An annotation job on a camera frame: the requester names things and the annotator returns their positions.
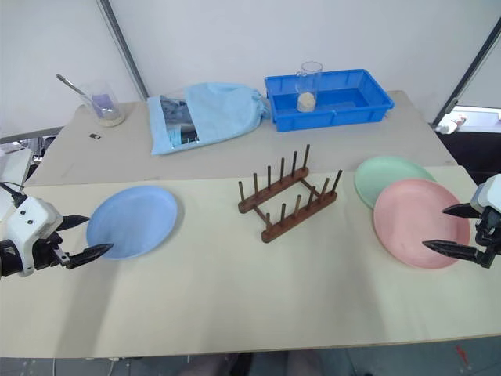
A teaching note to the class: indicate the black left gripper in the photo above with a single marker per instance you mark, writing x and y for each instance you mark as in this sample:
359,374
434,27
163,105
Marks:
47,252

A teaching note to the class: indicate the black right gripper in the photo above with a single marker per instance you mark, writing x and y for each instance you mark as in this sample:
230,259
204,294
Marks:
487,235

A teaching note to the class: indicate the brown wooden plate rack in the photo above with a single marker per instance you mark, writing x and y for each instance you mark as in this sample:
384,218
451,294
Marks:
274,232

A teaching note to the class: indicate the pink plastic plate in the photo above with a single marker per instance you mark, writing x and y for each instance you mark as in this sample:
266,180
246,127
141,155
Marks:
415,219

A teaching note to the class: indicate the blue plastic plate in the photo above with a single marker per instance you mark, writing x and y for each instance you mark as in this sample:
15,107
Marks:
137,219

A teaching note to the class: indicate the green plastic plate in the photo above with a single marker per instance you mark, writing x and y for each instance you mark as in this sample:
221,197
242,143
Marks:
379,176

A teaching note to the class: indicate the red and white small object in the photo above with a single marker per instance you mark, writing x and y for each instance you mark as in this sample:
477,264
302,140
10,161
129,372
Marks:
458,120

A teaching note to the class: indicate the clear glass beaker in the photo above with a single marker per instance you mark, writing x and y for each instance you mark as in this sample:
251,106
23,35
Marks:
114,117

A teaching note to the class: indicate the blue printed magazine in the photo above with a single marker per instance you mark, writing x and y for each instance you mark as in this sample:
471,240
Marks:
180,121

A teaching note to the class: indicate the metal spoon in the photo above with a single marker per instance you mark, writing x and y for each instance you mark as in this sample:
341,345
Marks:
68,83

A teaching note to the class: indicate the blue plastic bin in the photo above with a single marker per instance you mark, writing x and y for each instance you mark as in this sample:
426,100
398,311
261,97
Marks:
305,117

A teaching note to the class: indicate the clear glass measuring cup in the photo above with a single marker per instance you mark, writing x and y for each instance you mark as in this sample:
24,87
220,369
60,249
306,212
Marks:
307,102

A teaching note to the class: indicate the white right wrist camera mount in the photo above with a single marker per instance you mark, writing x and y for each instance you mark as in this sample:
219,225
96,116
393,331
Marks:
489,192

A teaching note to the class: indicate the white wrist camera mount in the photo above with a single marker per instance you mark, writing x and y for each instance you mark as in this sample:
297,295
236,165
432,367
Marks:
29,227
489,192

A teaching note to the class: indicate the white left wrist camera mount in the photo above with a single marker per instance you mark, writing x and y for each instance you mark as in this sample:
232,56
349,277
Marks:
29,227

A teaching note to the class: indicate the gray metal frame pole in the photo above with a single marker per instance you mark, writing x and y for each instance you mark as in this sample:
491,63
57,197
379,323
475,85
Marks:
477,58
125,43

